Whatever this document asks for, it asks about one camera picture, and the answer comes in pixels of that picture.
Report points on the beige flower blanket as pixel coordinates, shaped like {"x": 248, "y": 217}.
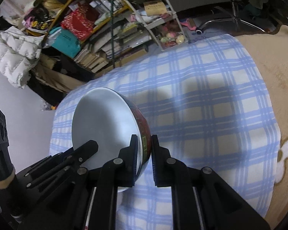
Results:
{"x": 273, "y": 64}

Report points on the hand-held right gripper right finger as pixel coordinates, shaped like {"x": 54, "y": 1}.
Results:
{"x": 156, "y": 172}

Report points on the white down jacket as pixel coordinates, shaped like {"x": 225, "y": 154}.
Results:
{"x": 12, "y": 52}

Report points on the yellow wooden bookshelf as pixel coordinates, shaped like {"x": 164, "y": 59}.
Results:
{"x": 69, "y": 1}

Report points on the stack of magazines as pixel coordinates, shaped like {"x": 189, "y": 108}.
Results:
{"x": 124, "y": 42}

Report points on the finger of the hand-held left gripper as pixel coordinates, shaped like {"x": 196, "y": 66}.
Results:
{"x": 52, "y": 176}
{"x": 87, "y": 148}

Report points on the teal box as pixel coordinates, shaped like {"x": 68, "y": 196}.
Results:
{"x": 67, "y": 40}

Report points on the colourful plush toys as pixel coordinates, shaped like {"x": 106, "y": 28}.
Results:
{"x": 172, "y": 37}

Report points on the pink floor item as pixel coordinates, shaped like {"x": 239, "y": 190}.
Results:
{"x": 188, "y": 24}

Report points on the chrome chair base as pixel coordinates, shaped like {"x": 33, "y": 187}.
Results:
{"x": 235, "y": 16}

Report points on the stack of old books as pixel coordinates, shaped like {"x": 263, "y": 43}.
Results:
{"x": 91, "y": 61}

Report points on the blue plaid tablecloth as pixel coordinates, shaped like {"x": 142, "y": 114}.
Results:
{"x": 206, "y": 124}

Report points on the red patterned white bowl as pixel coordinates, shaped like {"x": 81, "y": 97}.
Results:
{"x": 103, "y": 119}

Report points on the brown cardboard box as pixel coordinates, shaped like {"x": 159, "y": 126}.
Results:
{"x": 60, "y": 79}

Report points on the white utility cart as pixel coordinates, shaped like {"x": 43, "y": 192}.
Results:
{"x": 147, "y": 24}

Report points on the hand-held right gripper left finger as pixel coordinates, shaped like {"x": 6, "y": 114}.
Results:
{"x": 135, "y": 158}

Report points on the red patterned bag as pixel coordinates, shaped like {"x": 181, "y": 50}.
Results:
{"x": 79, "y": 21}

